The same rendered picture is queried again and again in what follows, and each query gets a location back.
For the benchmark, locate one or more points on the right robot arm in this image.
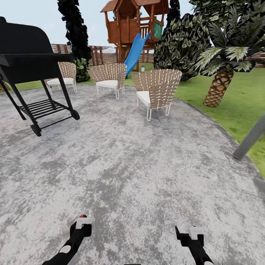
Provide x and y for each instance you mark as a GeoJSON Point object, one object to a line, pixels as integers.
{"type": "Point", "coordinates": [195, 241]}

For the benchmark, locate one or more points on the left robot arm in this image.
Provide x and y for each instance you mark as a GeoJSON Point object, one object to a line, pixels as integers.
{"type": "Point", "coordinates": [67, 255]}

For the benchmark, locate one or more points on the charcoal grill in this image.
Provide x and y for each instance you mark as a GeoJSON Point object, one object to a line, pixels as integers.
{"type": "Point", "coordinates": [26, 55]}

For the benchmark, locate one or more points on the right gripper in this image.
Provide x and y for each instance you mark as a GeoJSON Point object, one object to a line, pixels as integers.
{"type": "Point", "coordinates": [186, 240]}

